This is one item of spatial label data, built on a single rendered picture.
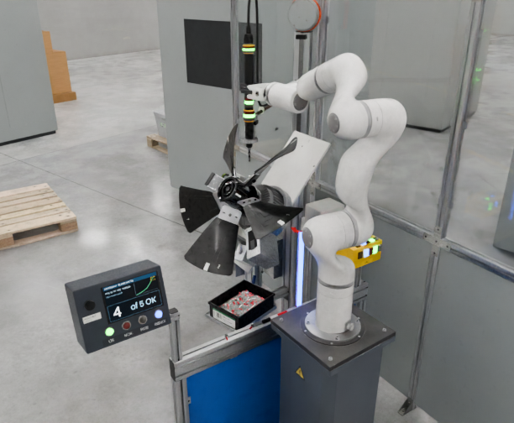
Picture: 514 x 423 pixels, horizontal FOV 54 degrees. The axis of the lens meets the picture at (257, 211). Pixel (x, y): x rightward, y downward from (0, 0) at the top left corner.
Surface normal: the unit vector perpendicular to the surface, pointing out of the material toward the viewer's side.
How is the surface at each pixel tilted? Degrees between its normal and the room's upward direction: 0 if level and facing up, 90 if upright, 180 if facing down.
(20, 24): 90
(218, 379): 90
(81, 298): 75
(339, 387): 90
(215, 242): 50
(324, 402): 90
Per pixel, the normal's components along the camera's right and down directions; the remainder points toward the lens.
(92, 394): 0.00, -0.91
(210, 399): 0.55, 0.34
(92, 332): 0.54, 0.10
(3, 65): 0.77, 0.26
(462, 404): -0.83, 0.23
